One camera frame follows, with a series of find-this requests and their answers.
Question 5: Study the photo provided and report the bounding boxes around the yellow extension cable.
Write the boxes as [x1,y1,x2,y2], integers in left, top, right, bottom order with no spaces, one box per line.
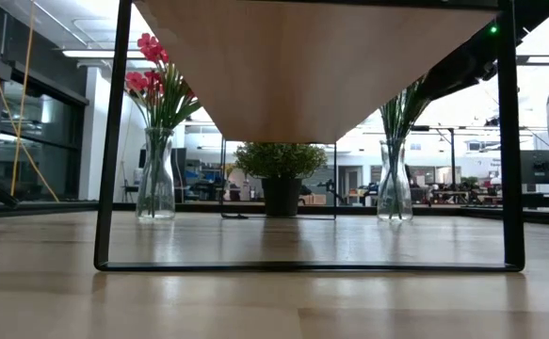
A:
[10,0,37,194]
[0,0,60,202]

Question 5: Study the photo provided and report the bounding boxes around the black table border rail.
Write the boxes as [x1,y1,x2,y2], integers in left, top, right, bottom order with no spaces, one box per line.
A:
[0,201,549,226]

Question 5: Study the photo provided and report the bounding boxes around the wooden shelf black metal frame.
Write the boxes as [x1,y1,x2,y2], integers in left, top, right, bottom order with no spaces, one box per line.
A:
[93,0,526,273]

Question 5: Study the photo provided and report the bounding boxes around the dark wide monitor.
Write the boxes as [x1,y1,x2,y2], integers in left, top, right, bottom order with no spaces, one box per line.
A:
[524,150,549,186]

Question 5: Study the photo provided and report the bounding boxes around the clear glass vase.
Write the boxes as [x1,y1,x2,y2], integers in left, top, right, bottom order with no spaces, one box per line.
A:
[135,126,177,221]
[376,138,414,222]

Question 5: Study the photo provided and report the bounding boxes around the black framed glass partition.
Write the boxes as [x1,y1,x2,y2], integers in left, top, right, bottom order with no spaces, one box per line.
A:
[0,46,90,203]

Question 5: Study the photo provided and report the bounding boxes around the green potted plant black pot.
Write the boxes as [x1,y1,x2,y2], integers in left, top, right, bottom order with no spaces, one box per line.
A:
[234,142,328,218]

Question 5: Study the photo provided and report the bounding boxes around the black metal frame stand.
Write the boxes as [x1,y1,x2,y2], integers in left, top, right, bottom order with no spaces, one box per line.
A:
[410,124,457,203]

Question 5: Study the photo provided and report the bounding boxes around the black upright monitor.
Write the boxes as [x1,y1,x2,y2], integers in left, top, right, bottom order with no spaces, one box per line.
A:
[137,147,188,179]

